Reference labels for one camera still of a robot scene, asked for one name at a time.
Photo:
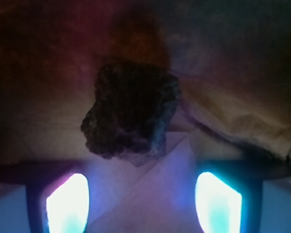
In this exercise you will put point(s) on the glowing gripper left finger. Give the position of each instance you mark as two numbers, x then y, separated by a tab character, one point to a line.
67	207

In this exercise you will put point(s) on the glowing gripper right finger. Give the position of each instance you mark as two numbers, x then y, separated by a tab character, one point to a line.
218	205

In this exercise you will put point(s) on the dark rough rock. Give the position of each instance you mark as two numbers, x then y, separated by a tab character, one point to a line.
134	105

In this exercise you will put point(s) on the brown paper bag bin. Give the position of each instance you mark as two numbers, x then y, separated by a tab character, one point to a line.
232	58

